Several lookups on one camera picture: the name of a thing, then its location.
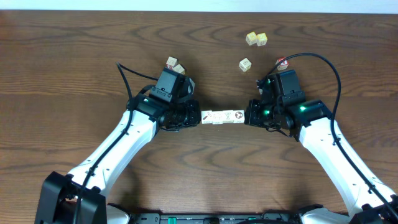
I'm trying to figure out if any white block with hammer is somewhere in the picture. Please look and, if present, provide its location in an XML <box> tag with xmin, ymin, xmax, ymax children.
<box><xmin>201</xmin><ymin>110</ymin><xmax>213</xmax><ymax>124</ymax></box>

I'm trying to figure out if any yellow block right of pair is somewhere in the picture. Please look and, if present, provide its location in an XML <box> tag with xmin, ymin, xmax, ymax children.
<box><xmin>256</xmin><ymin>32</ymin><xmax>268</xmax><ymax>47</ymax></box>

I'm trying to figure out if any white block with faint print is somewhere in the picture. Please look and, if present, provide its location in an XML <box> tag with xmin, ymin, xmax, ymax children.
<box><xmin>211</xmin><ymin>111</ymin><xmax>224</xmax><ymax>124</ymax></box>

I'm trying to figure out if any white block with soccer ball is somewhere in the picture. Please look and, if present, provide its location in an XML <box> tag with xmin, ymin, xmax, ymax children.
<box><xmin>233</xmin><ymin>110</ymin><xmax>245</xmax><ymax>124</ymax></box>

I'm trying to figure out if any cream block with umbrella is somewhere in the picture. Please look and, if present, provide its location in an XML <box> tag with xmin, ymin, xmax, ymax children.
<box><xmin>172</xmin><ymin>64</ymin><xmax>185</xmax><ymax>75</ymax></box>

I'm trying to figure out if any yellow block of pair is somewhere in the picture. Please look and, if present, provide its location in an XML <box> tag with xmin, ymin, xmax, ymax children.
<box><xmin>246</xmin><ymin>32</ymin><xmax>257</xmax><ymax>45</ymax></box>
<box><xmin>256</xmin><ymin>32</ymin><xmax>268</xmax><ymax>47</ymax></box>

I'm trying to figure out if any red letter block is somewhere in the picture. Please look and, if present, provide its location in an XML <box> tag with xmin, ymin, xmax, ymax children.
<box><xmin>275</xmin><ymin>57</ymin><xmax>289</xmax><ymax>71</ymax></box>

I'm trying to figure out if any yellow block left of pair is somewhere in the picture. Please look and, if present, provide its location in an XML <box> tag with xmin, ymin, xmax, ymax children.
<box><xmin>246</xmin><ymin>32</ymin><xmax>257</xmax><ymax>45</ymax></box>

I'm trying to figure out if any white block with goblet print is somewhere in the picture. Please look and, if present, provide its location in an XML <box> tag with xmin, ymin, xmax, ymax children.
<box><xmin>222</xmin><ymin>110</ymin><xmax>234</xmax><ymax>124</ymax></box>

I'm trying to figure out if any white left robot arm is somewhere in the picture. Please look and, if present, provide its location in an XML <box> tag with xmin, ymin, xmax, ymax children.
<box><xmin>35</xmin><ymin>76</ymin><xmax>201</xmax><ymax>223</ymax></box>

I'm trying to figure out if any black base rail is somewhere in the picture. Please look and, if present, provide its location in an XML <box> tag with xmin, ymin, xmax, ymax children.
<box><xmin>105</xmin><ymin>211</ymin><xmax>352</xmax><ymax>224</ymax></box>

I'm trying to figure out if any white block red number three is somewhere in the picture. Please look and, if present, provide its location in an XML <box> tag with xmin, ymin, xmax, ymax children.
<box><xmin>166</xmin><ymin>57</ymin><xmax>178</xmax><ymax>69</ymax></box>

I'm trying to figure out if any cream block with faint drawing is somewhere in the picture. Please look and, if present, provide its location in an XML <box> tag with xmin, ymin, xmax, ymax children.
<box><xmin>239</xmin><ymin>58</ymin><xmax>252</xmax><ymax>72</ymax></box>

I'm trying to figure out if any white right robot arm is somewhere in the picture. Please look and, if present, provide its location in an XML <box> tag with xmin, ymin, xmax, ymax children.
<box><xmin>245</xmin><ymin>71</ymin><xmax>397</xmax><ymax>223</ymax></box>

